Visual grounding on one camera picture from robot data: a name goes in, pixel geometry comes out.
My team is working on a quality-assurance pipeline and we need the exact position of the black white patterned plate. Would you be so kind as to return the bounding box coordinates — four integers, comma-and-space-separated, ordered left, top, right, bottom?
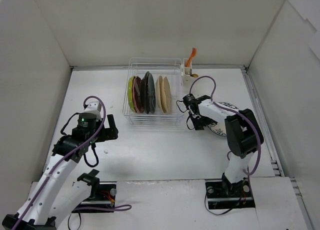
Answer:
207, 102, 239, 137

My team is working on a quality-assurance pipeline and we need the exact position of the pink polka dot plate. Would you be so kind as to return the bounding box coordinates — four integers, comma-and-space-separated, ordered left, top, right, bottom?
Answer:
132, 76, 144, 113

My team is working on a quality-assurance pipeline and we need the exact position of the beige bird plate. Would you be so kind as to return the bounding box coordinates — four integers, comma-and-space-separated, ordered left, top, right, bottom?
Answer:
160, 77, 172, 114
155, 76, 165, 113

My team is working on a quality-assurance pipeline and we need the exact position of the green polka dot plate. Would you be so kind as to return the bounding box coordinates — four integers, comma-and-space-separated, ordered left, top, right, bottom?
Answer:
127, 76, 136, 113

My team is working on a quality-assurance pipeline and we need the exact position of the dark teal plate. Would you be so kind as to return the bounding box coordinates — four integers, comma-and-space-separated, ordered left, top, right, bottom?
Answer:
146, 72, 156, 114

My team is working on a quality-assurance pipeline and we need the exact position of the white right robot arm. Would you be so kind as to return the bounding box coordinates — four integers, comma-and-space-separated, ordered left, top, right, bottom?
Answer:
182, 94, 264, 196

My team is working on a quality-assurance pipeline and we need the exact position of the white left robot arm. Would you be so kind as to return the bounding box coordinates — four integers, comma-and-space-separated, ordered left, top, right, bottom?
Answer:
2, 113, 119, 229

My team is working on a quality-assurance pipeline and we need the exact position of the white cutlery holder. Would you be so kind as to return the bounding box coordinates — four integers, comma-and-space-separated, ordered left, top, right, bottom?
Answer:
182, 58, 193, 82

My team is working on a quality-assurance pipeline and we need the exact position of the orange plastic fork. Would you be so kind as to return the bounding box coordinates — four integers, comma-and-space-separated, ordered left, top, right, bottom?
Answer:
185, 48, 197, 67

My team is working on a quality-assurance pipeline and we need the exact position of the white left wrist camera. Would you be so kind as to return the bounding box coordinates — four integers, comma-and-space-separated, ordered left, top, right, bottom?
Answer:
84, 101, 102, 121

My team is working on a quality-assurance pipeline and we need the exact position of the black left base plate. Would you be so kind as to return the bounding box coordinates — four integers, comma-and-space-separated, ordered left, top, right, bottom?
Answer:
72, 182, 117, 213

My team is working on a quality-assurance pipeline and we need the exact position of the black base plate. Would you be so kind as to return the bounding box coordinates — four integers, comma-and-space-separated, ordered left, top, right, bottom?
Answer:
205, 179, 256, 212
72, 182, 117, 213

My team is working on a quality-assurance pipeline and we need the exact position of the white wire dish rack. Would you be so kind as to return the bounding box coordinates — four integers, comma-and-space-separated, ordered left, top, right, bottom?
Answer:
122, 57, 183, 124

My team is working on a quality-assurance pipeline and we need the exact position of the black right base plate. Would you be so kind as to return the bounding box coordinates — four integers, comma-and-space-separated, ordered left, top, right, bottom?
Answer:
205, 179, 256, 212

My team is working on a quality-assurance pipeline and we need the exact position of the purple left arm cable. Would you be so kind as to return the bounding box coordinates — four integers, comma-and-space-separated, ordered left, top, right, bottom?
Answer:
12, 96, 132, 228

